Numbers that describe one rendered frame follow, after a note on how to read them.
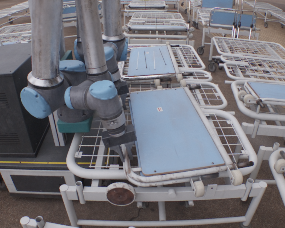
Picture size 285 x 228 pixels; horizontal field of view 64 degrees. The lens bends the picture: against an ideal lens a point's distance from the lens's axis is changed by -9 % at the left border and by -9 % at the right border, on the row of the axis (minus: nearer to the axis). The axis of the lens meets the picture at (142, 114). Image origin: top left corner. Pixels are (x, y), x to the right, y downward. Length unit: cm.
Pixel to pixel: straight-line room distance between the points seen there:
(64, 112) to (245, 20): 337
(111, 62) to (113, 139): 43
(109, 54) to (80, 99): 39
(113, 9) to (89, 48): 54
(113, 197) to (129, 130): 27
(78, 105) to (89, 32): 28
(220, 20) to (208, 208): 305
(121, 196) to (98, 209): 58
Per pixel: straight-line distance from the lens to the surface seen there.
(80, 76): 116
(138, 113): 132
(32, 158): 151
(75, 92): 95
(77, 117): 121
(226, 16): 405
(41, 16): 91
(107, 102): 87
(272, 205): 175
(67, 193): 110
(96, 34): 99
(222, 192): 111
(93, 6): 97
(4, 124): 144
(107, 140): 98
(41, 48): 95
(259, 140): 226
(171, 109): 135
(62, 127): 126
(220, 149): 111
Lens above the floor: 124
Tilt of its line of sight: 31 degrees down
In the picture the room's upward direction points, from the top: straight up
